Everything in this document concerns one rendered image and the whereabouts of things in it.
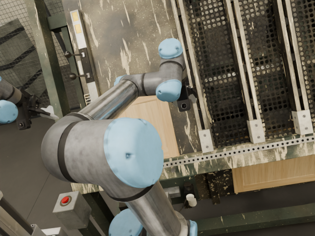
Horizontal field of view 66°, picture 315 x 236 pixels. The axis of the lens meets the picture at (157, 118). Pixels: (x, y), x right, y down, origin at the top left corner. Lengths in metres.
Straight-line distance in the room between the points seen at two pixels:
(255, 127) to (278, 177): 0.69
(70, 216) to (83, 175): 1.04
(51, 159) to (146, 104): 1.03
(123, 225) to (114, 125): 0.45
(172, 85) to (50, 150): 0.41
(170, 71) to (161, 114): 0.69
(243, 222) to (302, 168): 0.56
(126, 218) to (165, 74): 0.45
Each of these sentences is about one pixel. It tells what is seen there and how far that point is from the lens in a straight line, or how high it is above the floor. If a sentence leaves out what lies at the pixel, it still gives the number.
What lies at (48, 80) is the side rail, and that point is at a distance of 1.61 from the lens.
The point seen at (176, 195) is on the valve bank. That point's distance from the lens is 1.49.
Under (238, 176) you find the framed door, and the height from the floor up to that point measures 0.44.
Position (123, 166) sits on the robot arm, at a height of 1.64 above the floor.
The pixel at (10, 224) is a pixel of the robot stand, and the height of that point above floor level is 1.53.
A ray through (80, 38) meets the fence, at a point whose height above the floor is 1.58.
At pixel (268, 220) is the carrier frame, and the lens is 2.00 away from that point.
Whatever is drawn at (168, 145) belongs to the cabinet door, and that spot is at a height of 0.95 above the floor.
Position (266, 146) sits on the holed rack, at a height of 0.88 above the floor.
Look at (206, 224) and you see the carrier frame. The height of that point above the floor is 0.18.
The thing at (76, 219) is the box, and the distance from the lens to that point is 1.48.
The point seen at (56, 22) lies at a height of 1.68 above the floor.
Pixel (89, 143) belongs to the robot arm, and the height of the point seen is 1.67.
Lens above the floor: 1.89
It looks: 34 degrees down
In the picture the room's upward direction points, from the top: 18 degrees counter-clockwise
